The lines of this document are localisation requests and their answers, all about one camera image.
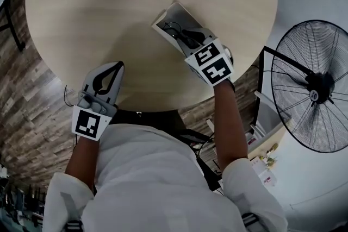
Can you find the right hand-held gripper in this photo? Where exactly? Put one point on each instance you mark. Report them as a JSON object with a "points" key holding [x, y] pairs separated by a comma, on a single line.
{"points": [[214, 68]]}

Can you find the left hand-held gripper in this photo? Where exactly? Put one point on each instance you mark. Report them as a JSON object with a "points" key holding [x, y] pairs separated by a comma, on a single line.
{"points": [[93, 112]]}

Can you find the black glasses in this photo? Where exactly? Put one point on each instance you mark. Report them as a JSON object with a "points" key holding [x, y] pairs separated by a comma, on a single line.
{"points": [[174, 30]]}

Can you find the white glasses case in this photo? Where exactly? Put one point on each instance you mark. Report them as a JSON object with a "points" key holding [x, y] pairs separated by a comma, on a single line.
{"points": [[180, 15]]}

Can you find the person's left forearm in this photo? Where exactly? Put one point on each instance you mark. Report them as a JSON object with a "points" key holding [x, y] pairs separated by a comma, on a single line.
{"points": [[81, 160]]}

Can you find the person's right forearm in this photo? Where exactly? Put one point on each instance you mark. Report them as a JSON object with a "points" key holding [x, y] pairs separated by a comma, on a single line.
{"points": [[231, 127]]}

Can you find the black chair base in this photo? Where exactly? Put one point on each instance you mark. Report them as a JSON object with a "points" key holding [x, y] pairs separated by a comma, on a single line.
{"points": [[202, 144]]}

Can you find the white cabinet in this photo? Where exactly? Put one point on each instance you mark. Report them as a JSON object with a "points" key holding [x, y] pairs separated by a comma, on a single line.
{"points": [[267, 119]]}

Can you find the person's white shirt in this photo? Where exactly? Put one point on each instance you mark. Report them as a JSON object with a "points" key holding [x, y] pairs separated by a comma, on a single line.
{"points": [[149, 184]]}

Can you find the black standing fan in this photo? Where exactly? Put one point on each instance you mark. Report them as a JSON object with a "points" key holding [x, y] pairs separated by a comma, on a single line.
{"points": [[318, 84]]}

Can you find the white box with red label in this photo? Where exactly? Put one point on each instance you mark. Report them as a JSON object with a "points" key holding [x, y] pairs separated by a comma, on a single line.
{"points": [[267, 178]]}

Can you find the black metal table frame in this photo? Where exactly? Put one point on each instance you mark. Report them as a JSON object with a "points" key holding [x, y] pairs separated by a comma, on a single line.
{"points": [[12, 24]]}

